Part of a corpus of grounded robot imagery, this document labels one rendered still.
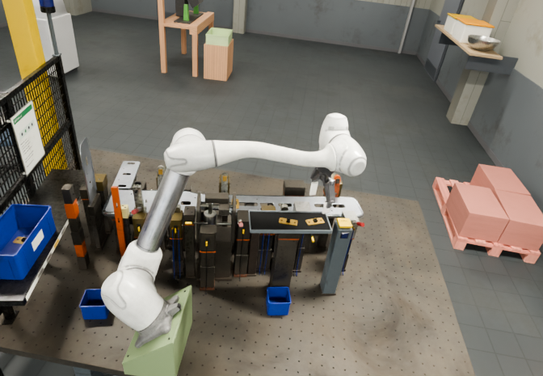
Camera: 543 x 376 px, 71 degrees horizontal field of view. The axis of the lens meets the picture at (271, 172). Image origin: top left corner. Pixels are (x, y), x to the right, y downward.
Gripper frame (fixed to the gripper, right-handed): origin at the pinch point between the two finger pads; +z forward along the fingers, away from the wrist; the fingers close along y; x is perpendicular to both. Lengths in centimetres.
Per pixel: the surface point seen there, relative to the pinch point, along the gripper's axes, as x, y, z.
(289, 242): 11.5, -0.8, 21.4
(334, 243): -9.8, -5.4, 22.0
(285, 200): -2.5, 38.5, 27.4
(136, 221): 77, 32, 24
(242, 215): 27.9, 20.8, 19.6
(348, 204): -37, 27, 27
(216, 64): -69, 522, 99
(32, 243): 116, 17, 17
